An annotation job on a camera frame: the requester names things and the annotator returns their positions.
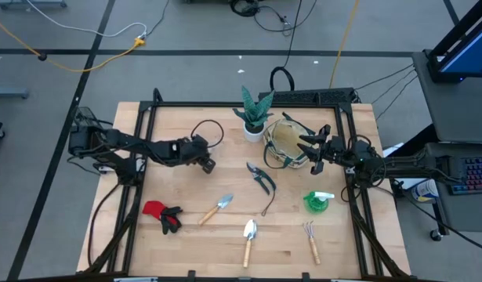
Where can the grey floor bar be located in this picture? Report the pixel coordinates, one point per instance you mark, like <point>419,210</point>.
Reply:
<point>9,93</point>

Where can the black perforated box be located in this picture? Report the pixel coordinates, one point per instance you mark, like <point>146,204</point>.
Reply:
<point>303,96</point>

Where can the black round floor plug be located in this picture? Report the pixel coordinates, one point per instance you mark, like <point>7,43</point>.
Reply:
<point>42,57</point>

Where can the white plastic sheet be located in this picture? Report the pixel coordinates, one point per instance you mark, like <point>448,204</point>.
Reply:
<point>390,150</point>

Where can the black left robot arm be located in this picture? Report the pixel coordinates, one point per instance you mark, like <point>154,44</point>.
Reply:
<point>127,141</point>

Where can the grey mesh cover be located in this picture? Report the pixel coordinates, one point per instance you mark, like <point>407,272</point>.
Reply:
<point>84,115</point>

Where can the snake plant in white pot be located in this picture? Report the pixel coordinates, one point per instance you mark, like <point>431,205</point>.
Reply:
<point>253,113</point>

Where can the black aluminium table frame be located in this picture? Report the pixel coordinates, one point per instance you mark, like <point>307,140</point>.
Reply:
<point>244,104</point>

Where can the backlit rainbow keyboard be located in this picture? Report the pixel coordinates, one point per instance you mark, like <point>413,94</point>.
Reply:
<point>473,174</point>

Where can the green black pruning shears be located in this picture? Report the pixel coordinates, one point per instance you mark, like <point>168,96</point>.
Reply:
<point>260,178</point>

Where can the white blue can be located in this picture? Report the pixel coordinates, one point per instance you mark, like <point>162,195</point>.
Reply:
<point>425,190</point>

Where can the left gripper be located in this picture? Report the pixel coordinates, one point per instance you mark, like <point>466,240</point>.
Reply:
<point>185,150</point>

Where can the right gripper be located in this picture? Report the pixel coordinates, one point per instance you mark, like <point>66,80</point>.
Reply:
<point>334,150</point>

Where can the grey cart base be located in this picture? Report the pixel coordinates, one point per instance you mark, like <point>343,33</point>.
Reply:
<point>29,4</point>

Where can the green spray bottle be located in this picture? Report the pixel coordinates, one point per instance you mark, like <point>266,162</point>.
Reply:
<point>315,203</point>

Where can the grey computer cart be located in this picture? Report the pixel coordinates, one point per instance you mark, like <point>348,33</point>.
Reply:
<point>452,109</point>

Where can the black monitor blue screen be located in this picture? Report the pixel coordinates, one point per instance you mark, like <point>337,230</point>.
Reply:
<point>472,55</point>

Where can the grey metal bracket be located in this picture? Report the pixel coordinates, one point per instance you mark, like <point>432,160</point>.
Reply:
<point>135,279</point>
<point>346,280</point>

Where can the black frame clamp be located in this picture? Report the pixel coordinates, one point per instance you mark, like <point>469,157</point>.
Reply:
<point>305,275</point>
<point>191,275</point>

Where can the red black gardening glove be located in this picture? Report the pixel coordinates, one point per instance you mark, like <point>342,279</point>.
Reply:
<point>154,208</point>

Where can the beige green gardening bag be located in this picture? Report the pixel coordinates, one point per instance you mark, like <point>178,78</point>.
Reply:
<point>283,137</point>

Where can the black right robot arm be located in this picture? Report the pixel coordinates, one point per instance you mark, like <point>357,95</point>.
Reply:
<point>405,162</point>

